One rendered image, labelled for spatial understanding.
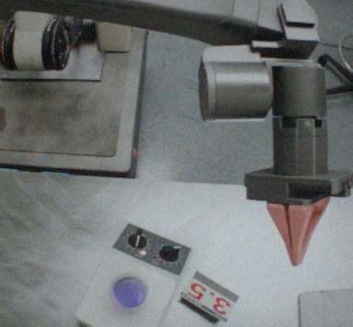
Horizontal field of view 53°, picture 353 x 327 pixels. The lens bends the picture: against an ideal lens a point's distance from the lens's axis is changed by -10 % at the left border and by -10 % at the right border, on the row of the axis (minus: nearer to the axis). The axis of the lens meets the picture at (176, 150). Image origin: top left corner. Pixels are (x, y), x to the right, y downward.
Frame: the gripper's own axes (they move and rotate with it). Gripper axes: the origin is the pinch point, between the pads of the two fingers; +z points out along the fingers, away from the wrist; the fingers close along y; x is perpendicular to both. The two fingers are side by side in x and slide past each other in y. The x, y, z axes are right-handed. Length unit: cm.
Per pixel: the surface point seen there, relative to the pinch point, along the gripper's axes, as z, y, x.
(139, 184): -3.2, -38.2, 12.7
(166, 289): 10.0, -21.4, 1.8
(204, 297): 14.2, -20.7, 9.9
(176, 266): 8.2, -23.7, 6.7
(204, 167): 4, -85, 90
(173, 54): -50, -118, 109
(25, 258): 8.6, -46.4, -9.1
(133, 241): 4.4, -30.3, 3.7
